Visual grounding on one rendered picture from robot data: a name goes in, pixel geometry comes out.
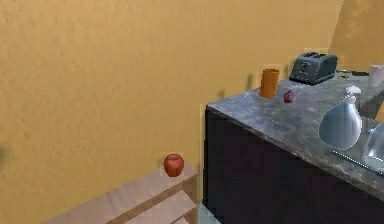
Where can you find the red apple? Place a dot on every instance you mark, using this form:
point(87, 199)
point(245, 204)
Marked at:
point(173, 165)

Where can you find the orange cup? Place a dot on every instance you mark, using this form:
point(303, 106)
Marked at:
point(268, 83)

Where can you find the black cupboard with marble worktop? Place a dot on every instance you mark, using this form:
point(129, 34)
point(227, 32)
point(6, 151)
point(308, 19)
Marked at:
point(266, 160)

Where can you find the small purple round object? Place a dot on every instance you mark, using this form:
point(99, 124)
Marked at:
point(288, 96)

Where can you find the beige shelf unit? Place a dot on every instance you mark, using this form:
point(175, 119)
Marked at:
point(140, 203)

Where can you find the dark grey toaster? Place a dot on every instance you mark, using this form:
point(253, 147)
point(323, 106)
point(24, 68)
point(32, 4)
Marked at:
point(313, 67)

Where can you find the steel sink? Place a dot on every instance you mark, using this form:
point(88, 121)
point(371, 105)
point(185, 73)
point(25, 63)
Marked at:
point(358, 161)

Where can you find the clear glass vessel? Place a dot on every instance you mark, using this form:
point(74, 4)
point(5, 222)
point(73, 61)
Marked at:
point(376, 146)

